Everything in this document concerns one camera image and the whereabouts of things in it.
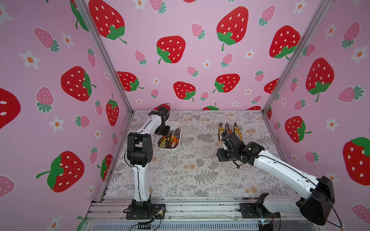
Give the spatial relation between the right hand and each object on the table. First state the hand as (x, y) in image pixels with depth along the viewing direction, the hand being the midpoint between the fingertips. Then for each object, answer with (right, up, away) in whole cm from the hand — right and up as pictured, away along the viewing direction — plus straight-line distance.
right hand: (224, 152), depth 80 cm
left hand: (-39, +9, +21) cm, 45 cm away
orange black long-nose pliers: (+9, +13, +29) cm, 33 cm away
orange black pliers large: (-38, +7, +21) cm, 43 cm away
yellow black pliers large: (+4, +11, +28) cm, 30 cm away
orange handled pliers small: (-29, +5, +18) cm, 35 cm away
